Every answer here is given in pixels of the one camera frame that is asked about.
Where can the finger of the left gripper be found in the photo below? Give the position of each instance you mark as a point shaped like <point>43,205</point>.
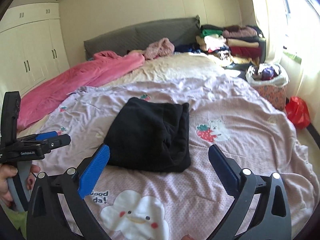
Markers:
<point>46,136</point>

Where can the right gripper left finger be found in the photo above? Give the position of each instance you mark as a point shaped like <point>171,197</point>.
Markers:
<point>46,219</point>

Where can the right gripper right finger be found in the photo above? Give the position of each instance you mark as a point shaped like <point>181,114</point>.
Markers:
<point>260,209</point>

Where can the black sweatshirt with orange cuff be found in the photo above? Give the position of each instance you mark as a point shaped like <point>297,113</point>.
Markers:
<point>149,136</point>

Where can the white bag of small clothes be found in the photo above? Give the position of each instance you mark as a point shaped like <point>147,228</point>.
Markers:
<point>267,74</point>

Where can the stack of folded clothes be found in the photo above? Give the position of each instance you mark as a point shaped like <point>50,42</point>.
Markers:
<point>230,45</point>

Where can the pink plush blanket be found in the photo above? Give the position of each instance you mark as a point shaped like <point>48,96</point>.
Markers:
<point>105,67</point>

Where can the lilac strawberry bear bedsheet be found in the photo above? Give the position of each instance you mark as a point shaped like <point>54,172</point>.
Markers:
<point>133,204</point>

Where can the red plastic bag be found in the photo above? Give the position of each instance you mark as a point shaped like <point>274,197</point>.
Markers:
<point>297,112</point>

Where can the floral pink storage basket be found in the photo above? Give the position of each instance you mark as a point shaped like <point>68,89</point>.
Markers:
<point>273,94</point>

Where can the dusty pink fuzzy garment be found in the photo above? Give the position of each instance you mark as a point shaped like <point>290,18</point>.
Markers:
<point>160,48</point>

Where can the beige bed sheet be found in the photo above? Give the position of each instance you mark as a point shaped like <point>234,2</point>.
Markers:
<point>161,69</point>

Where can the grey quilted headboard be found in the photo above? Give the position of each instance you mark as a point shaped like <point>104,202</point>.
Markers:
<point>179,31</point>

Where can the blue garment by headboard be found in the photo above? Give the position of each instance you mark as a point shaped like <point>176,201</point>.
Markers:
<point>188,48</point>

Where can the cream wardrobe with black handles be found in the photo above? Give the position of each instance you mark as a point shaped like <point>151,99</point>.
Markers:
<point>32,47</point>

